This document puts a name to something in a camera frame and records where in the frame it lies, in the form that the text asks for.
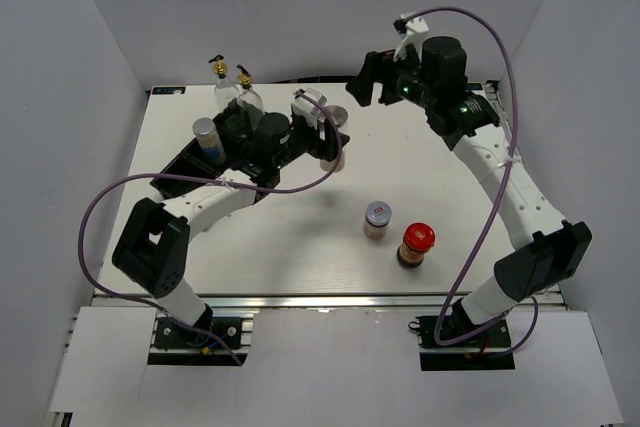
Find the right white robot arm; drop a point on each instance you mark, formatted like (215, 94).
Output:
(547, 248)

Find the small jar white label lid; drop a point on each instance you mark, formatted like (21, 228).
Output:
(376, 220)

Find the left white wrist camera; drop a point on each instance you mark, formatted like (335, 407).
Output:
(305, 104)

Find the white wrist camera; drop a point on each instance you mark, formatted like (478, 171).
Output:
(413, 32)
(305, 104)

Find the clear glass oil bottle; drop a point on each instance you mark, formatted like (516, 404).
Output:
(225, 91)

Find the black compartment tray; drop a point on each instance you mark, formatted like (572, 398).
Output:
(235, 131)

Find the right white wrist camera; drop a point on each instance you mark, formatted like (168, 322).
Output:
(413, 32)

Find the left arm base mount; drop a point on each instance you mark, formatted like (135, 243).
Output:
(172, 345)

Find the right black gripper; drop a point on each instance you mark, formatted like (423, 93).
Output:
(377, 67)

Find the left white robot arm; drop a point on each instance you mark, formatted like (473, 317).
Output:
(152, 248)

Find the white spice jar silver lid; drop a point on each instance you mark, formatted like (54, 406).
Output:
(207, 136)

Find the red lid sauce jar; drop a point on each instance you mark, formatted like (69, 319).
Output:
(418, 239)

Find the left blue table label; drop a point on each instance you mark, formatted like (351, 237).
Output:
(168, 90)

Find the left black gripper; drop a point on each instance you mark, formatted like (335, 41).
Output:
(321, 149)

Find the glass bottle dark sauce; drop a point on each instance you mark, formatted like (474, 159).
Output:
(249, 99)

